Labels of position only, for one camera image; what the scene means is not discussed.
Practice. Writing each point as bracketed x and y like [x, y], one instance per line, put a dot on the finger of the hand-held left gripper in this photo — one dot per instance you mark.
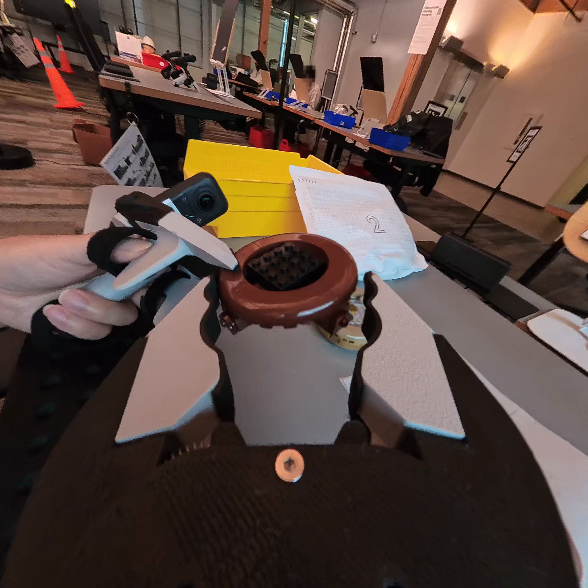
[197, 239]

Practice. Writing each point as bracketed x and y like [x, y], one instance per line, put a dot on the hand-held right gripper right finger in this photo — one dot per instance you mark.
[404, 367]

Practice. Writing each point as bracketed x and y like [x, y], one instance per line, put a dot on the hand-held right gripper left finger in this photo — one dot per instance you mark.
[174, 367]

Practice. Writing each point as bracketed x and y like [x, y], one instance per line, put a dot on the tan brick pot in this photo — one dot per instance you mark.
[344, 337]

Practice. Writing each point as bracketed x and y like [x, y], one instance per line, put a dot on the neighbouring grey desk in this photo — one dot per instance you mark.
[183, 99]

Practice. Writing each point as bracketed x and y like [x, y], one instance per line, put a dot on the long wooden desk row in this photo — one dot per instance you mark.
[415, 156]

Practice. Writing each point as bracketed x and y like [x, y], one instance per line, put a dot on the person's left hand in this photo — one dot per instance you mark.
[36, 275]

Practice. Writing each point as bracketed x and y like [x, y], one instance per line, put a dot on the yellow plastic bin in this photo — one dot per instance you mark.
[248, 193]

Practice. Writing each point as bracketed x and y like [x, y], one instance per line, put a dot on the laminated photo sheet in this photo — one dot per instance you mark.
[133, 158]

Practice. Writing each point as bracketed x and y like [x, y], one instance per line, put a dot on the red bin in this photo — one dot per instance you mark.
[262, 137]
[294, 148]

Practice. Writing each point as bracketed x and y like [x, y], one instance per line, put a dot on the brown floor bin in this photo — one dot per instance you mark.
[92, 142]

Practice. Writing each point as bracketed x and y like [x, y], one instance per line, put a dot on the black rectangular box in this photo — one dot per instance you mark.
[473, 262]

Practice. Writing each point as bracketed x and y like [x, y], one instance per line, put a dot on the black device on stand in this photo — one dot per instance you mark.
[179, 71]

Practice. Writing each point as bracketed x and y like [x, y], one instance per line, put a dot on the black pole stand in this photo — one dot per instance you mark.
[285, 92]

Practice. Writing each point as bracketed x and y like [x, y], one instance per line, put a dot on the white printed paper bag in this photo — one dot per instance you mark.
[358, 216]

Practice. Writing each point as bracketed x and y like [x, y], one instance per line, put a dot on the blue bin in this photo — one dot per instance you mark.
[389, 139]
[340, 120]

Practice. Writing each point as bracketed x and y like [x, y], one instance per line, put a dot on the white stand base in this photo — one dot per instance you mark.
[560, 335]

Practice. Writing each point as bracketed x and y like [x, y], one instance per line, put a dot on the orange traffic cone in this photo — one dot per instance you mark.
[62, 87]
[65, 57]

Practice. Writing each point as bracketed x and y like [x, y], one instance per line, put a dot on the black round floor base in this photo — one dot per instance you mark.
[13, 156]

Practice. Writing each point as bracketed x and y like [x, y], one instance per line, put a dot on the black bag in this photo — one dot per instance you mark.
[422, 131]

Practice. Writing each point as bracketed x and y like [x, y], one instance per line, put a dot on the sign on black pole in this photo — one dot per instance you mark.
[523, 144]

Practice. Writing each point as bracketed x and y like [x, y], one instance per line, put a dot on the white paper notice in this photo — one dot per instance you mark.
[427, 27]

